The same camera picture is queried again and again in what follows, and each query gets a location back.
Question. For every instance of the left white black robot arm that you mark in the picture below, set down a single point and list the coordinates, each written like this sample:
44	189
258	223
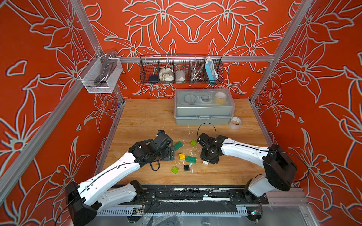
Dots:
86	199

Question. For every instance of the blue white box in basket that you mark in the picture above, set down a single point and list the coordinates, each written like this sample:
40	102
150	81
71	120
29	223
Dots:
210	71

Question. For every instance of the black wire basket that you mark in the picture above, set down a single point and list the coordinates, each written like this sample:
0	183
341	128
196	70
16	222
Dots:
188	69

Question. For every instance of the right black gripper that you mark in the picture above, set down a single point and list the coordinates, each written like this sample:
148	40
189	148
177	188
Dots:
212	162

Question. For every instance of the grey plastic storage box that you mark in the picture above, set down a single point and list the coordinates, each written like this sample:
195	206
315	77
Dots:
198	106

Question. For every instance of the lime green lego brick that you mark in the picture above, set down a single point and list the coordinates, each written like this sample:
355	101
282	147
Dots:
193	143
175	170

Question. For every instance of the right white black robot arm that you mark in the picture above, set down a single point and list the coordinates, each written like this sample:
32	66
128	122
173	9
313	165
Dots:
279	168

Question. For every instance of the clear tape roll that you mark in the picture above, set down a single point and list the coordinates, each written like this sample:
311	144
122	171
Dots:
235	123

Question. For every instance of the white crumpled bag in basket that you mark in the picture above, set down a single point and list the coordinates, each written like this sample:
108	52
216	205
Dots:
166	75

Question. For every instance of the yellow lego brick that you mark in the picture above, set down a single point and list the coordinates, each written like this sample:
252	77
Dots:
182	156
204	163

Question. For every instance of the clear plastic wall bin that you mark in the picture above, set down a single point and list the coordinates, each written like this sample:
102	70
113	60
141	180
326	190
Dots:
100	76

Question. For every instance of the dark green long lego brick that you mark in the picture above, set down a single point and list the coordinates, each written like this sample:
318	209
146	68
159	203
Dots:
178	146

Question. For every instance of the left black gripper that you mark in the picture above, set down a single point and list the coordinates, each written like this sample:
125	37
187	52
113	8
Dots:
170	154

